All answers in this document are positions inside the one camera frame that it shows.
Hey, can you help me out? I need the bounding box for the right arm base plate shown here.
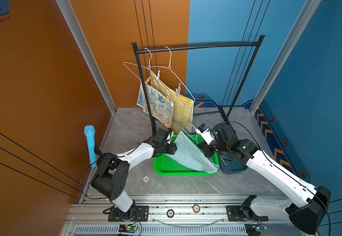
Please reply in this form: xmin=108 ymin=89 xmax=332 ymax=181
xmin=226 ymin=206 xmax=269 ymax=222

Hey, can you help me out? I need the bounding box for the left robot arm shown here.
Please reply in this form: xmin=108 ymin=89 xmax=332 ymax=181
xmin=90 ymin=128 xmax=177 ymax=220

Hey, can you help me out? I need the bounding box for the black clothes rack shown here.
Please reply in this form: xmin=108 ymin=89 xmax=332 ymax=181
xmin=131 ymin=35 xmax=266 ymax=124

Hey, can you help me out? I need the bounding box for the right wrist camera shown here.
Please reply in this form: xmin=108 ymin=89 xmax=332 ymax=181
xmin=196 ymin=124 xmax=216 ymax=145

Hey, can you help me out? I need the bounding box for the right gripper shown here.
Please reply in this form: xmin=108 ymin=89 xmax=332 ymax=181
xmin=195 ymin=135 xmax=230 ymax=158

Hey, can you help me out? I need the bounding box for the dark teal tray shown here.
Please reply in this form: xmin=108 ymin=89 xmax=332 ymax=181
xmin=218 ymin=153 xmax=248 ymax=175

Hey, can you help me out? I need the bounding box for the light green towel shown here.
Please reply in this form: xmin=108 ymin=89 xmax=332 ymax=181
xmin=165 ymin=131 xmax=220 ymax=174

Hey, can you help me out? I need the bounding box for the green plastic basket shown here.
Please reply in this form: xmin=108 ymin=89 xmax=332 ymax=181
xmin=153 ymin=134 xmax=220 ymax=176

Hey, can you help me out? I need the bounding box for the yellow striped towel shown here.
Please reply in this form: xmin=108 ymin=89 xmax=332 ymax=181
xmin=150 ymin=72 xmax=194 ymax=134

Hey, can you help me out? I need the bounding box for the orange clothespin lower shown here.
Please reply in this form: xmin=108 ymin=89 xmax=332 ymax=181
xmin=164 ymin=96 xmax=171 ymax=102

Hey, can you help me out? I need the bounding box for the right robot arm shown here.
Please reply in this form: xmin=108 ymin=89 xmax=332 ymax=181
xmin=196 ymin=122 xmax=331 ymax=235

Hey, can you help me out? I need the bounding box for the circuit board right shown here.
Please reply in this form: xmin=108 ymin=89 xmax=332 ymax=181
xmin=245 ymin=225 xmax=264 ymax=236

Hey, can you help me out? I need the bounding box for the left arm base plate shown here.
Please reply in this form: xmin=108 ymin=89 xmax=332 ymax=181
xmin=108 ymin=206 xmax=149 ymax=222

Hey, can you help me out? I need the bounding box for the green circuit board left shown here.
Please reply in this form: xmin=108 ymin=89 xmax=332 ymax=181
xmin=118 ymin=225 xmax=138 ymax=234

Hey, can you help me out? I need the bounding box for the bunny pattern towel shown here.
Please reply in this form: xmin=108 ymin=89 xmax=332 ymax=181
xmin=146 ymin=84 xmax=173 ymax=128

